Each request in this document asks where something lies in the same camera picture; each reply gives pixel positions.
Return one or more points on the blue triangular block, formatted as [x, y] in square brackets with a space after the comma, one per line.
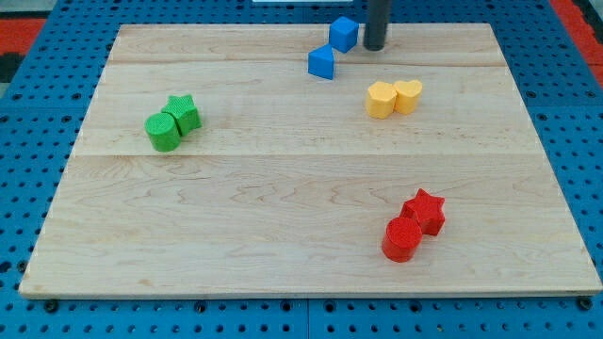
[321, 62]

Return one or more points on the blue cube block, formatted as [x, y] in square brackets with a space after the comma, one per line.
[343, 34]

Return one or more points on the wooden board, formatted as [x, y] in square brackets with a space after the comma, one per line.
[287, 188]

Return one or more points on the yellow hexagon block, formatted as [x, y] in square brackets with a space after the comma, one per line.
[380, 100]

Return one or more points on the red cylinder block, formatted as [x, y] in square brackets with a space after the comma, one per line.
[401, 239]

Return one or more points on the green star block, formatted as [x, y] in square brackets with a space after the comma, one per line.
[185, 113]

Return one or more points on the yellow heart block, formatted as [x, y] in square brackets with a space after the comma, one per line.
[408, 95]

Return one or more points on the red star block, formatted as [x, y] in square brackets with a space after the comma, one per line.
[427, 210]

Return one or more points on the green cylinder block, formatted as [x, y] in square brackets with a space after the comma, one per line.
[162, 131]

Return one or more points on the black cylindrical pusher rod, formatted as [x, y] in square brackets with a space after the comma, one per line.
[378, 17]

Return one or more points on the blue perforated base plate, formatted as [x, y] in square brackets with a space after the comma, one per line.
[47, 99]

